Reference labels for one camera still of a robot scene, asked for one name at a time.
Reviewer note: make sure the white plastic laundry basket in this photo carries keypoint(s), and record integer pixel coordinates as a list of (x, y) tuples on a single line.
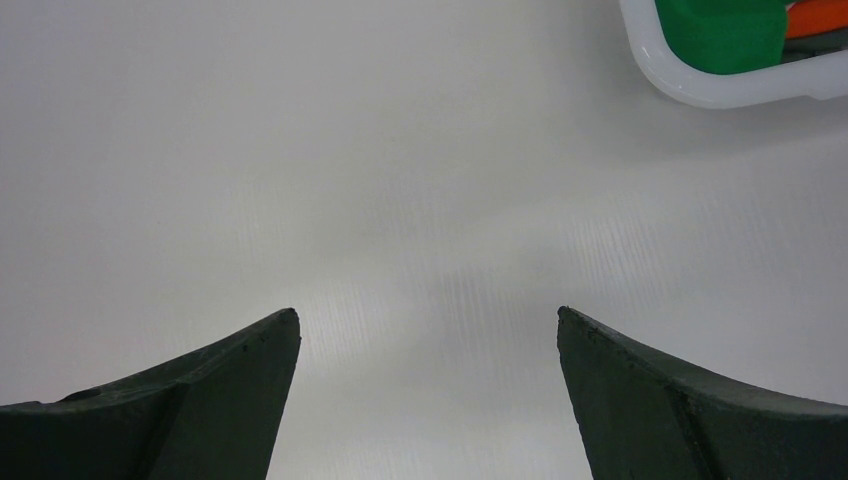
[(820, 78)]

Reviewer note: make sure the green t-shirt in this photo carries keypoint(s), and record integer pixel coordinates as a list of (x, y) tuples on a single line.
[(724, 37)]

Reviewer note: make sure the orange t-shirt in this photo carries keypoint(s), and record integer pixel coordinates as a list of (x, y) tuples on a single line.
[(814, 17)]

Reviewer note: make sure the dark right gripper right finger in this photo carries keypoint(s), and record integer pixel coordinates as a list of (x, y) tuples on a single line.
[(645, 414)]

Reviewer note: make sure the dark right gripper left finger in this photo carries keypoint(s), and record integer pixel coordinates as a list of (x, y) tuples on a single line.
[(213, 413)]

